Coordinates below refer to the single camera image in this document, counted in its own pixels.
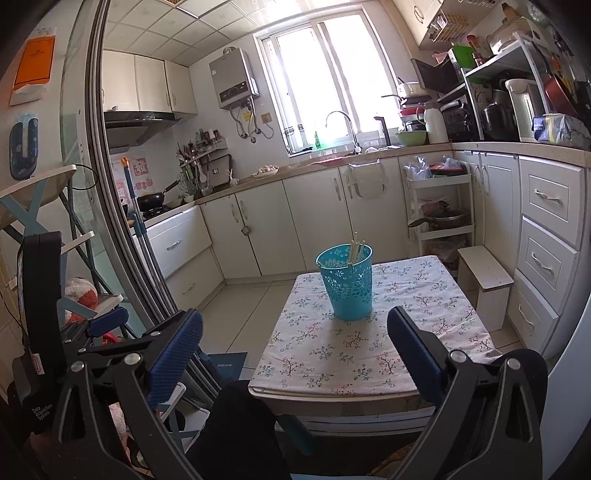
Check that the white electric kettle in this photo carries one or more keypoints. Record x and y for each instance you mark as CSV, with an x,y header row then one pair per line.
x,y
527,105

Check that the chopsticks inside basket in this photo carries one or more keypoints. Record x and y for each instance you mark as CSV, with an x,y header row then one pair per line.
x,y
356,250

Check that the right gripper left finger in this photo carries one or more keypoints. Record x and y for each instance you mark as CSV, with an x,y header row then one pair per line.
x,y
106,425

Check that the chrome kitchen faucet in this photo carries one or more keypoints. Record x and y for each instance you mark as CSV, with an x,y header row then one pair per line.
x,y
347,128

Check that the teal perforated plastic basket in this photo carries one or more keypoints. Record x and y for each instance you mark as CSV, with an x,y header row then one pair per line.
x,y
350,288

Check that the green bowl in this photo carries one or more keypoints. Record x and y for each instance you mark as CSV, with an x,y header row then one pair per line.
x,y
412,138

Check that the white three-tier rolling cart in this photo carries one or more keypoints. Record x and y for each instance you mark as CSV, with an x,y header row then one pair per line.
x,y
440,206

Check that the small white step stool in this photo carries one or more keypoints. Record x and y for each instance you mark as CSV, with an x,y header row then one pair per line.
x,y
484,278

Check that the red and white plush toy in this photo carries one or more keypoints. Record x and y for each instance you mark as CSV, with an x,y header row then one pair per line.
x,y
82,291

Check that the black range hood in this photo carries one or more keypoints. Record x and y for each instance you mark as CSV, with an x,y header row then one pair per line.
x,y
127,129

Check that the white thermos jug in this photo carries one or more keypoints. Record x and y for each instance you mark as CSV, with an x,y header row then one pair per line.
x,y
435,126

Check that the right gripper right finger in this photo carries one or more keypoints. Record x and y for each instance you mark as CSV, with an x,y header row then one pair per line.
x,y
487,418

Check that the blue and cream shelf rack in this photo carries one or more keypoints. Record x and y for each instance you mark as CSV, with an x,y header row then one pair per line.
x,y
21,203

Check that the black frying pan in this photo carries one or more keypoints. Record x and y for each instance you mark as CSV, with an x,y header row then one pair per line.
x,y
153,201

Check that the floral tablecloth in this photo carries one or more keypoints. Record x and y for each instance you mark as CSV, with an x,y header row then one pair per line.
x,y
314,354

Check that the wall spice rack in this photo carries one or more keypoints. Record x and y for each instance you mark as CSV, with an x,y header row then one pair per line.
x,y
205,163

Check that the person's leg in black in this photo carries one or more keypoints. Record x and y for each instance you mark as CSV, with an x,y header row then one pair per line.
x,y
238,440

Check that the blue handled mop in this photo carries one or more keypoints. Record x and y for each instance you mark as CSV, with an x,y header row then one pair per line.
x,y
139,226

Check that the grey wall water heater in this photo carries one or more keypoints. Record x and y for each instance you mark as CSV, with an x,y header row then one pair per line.
x,y
233,79

